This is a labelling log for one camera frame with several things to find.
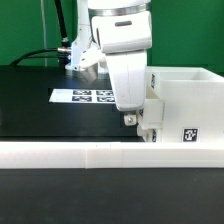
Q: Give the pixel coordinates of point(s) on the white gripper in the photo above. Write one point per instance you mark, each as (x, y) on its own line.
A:
(124, 41)

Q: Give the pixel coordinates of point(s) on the white drawer box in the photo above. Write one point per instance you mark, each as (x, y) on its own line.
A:
(152, 115)
(149, 135)

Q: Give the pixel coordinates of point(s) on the white front drawer box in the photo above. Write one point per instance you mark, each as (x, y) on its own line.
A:
(149, 135)

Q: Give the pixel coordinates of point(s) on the white drawer cabinet frame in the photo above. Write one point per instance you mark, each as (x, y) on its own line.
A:
(194, 103)

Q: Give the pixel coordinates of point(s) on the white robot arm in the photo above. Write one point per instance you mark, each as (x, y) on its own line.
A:
(87, 9)

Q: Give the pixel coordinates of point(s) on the paper sheet with markers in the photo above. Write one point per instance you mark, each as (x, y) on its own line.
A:
(82, 96)

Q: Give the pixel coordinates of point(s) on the white L-shaped fence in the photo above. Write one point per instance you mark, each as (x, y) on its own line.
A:
(94, 155)

